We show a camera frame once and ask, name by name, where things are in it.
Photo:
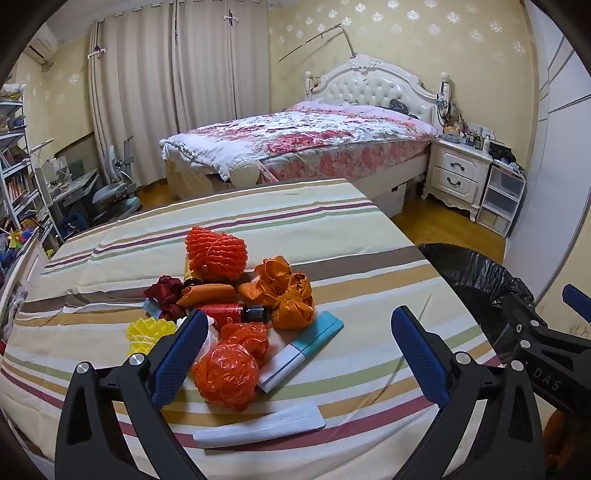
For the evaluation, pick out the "white storage box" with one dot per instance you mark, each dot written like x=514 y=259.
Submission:
x=390 y=198

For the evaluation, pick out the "white bed side rail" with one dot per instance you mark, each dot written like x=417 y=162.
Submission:
x=30 y=272

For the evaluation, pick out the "grey desk chair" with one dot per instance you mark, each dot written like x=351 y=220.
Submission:
x=111 y=194

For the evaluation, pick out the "white bed with tufted headboard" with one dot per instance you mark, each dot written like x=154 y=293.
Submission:
x=369 y=85

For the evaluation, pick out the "metal mosquito net pole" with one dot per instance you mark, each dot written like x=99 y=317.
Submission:
x=349 y=44

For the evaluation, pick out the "grey study desk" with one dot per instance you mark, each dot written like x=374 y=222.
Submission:
x=74 y=182

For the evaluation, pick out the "orange paper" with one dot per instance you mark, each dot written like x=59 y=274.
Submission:
x=207 y=293

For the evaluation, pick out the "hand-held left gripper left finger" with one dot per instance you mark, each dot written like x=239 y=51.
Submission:
x=178 y=355

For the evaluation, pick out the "yellow foam fruit net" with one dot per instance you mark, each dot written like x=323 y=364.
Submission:
x=147 y=332

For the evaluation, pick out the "red-orange plastic mesh bag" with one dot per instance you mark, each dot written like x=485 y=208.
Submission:
x=226 y=376
x=249 y=337

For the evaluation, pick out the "teal and white box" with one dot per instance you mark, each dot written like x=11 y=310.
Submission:
x=295 y=357

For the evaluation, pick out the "colourful toy pile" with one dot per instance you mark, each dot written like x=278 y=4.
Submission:
x=18 y=240

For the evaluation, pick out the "yellow label glass bottle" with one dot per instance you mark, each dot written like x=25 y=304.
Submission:
x=189 y=272

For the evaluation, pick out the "orange plastic bag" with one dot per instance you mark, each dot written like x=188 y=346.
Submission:
x=270 y=274
x=293 y=309

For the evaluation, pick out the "white nightstand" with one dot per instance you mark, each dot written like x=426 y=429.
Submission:
x=457 y=170

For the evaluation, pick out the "dark cloth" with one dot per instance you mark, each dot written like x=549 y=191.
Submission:
x=397 y=105

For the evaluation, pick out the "orange foam fruit net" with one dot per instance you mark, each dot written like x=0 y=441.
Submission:
x=217 y=251

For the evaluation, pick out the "beige curtain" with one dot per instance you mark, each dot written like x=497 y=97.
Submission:
x=217 y=69
x=134 y=92

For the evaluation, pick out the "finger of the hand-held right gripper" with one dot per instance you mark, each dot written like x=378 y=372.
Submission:
x=577 y=300
x=521 y=318

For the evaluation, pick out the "red label glass bottle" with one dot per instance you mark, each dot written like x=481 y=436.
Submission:
x=221 y=313

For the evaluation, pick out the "white bookshelf with books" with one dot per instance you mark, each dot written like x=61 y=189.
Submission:
x=14 y=184

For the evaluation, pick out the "dark red satin ribbon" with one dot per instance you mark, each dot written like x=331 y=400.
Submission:
x=161 y=288

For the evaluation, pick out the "cluster of small bedside bottles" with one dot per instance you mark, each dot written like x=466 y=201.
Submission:
x=461 y=131

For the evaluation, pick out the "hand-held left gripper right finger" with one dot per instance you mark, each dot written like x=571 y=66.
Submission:
x=418 y=350

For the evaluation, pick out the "white tissue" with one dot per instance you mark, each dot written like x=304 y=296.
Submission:
x=208 y=339

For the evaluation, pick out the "bin with black bag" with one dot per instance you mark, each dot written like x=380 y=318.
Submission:
x=471 y=277

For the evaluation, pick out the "striped bedsheet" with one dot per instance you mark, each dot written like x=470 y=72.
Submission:
x=277 y=217

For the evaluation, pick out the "floral quilt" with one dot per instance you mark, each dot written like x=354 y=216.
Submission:
x=300 y=134

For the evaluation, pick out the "white wardrobe sliding door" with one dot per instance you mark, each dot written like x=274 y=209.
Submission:
x=563 y=138

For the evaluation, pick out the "white air conditioner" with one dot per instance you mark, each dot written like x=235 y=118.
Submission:
x=41 y=46

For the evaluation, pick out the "clear plastic drawer unit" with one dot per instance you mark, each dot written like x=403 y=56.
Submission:
x=501 y=194

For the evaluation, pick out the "orange plush toy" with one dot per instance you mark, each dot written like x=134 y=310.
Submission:
x=561 y=434

